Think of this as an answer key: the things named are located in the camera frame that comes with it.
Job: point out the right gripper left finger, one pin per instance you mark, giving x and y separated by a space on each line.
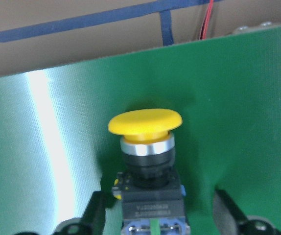
93 219

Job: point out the yellow push button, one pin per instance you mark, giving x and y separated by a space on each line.
150 190

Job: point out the green conveyor belt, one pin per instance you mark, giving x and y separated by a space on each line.
55 148

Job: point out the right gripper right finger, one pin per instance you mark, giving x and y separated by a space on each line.
231 220

